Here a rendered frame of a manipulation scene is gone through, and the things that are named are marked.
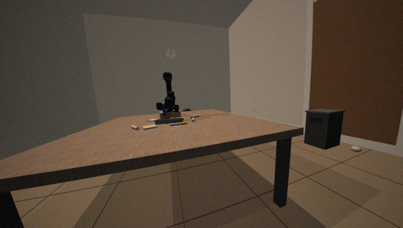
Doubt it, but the grey keyboard with white letter keys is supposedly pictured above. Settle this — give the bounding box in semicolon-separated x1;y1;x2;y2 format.
155;118;182;124

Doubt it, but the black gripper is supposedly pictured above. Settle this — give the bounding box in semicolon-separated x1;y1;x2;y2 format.
156;102;179;113

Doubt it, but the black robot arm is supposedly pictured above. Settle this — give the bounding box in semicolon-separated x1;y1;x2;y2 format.
163;72;175;106

